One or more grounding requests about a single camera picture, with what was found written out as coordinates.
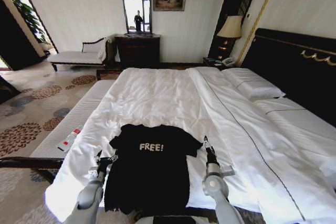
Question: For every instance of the white duvet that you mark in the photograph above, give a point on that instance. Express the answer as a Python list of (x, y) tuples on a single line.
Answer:
[(162, 98)]

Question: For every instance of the cream shade table lamp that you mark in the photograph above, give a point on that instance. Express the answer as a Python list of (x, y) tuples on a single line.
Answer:
[(229, 28)]

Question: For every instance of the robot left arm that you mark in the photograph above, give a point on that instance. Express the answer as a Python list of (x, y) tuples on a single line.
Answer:
[(88, 195)]

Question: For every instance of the white flat pillow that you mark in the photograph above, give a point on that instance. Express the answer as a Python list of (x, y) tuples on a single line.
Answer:
[(296, 113)]

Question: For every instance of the black FREE! print T-shirt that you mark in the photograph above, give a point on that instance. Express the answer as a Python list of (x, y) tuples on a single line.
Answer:
[(147, 171)]

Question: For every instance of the black headboard with gold trim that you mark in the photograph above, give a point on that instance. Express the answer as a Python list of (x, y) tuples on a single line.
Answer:
[(294, 58)]

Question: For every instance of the dark wooden nightstand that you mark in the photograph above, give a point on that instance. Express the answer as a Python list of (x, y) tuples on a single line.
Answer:
[(214, 62)]

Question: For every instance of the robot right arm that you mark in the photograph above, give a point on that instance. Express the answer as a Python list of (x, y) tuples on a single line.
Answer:
[(218, 190)]

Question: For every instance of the white cushioned chaise longue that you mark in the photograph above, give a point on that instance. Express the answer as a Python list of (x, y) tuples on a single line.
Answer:
[(78, 54)]

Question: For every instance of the white desk telephone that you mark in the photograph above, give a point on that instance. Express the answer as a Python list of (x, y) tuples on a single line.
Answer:
[(228, 61)]

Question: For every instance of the green leafy plant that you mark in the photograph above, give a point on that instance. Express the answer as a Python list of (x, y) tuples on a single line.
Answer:
[(29, 14)]

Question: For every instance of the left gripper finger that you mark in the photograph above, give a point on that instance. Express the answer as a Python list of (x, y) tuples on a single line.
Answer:
[(114, 158), (99, 155)]

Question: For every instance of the white pillow with dark piping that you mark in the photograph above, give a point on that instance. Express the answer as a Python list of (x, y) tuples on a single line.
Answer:
[(252, 82)]

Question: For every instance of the papers on nightstand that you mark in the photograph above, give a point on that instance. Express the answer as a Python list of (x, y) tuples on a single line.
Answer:
[(218, 63)]

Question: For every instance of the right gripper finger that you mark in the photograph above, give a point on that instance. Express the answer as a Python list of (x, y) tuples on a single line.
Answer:
[(210, 146), (205, 142)]

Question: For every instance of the white ribbed bed bench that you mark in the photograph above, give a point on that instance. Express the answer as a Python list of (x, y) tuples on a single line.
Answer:
[(68, 121)]

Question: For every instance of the dark wooden dresser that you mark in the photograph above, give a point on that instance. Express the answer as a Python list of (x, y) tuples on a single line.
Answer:
[(138, 51)]

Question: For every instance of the dark framed wall mirror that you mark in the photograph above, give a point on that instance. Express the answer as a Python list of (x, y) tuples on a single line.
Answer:
[(136, 6)]

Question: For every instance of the person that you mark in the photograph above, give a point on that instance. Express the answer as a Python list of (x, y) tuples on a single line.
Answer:
[(138, 21)]

